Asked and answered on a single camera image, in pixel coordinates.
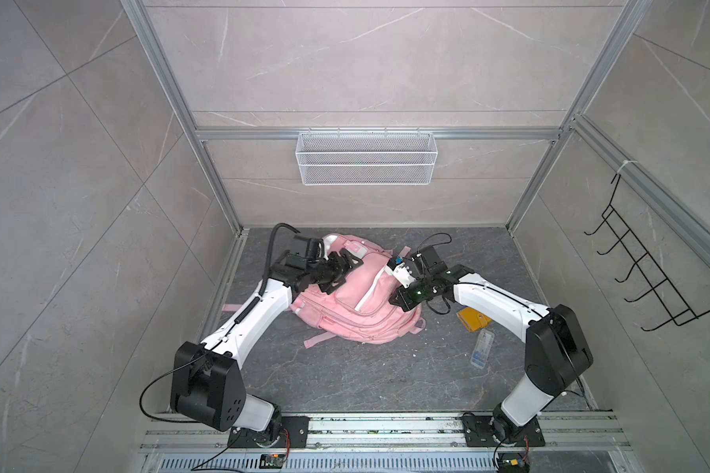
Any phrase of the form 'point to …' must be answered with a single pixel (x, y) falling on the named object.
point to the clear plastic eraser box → (481, 350)
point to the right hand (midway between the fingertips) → (392, 297)
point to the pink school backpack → (359, 308)
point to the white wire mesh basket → (366, 159)
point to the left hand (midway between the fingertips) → (355, 262)
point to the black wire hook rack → (645, 268)
